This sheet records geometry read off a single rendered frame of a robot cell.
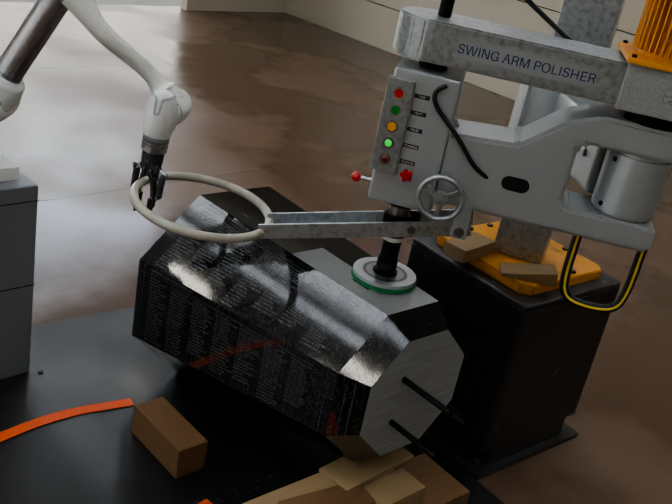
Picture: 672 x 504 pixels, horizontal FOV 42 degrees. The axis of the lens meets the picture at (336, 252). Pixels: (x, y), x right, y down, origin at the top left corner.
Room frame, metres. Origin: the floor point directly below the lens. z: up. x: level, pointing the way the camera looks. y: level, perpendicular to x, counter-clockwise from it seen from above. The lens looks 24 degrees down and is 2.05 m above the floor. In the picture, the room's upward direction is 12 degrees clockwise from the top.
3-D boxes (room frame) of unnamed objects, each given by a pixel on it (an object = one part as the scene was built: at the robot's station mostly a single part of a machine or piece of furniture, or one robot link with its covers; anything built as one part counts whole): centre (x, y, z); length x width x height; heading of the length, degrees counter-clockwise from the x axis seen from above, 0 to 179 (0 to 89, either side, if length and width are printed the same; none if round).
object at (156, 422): (2.56, 0.45, 0.07); 0.30 x 0.12 x 0.12; 46
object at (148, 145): (2.82, 0.67, 1.05); 0.09 x 0.09 x 0.06
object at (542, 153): (2.60, -0.56, 1.28); 0.74 x 0.23 x 0.49; 83
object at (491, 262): (3.22, -0.71, 0.76); 0.49 x 0.49 x 0.05; 43
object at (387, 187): (2.65, -0.25, 1.30); 0.36 x 0.22 x 0.45; 83
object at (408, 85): (2.55, -0.09, 1.35); 0.08 x 0.03 x 0.28; 83
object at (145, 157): (2.82, 0.68, 0.98); 0.08 x 0.07 x 0.09; 68
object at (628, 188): (2.58, -0.83, 1.32); 0.19 x 0.19 x 0.20
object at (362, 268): (2.66, -0.17, 0.82); 0.21 x 0.21 x 0.01
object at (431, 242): (3.22, -0.71, 0.37); 0.66 x 0.66 x 0.74; 43
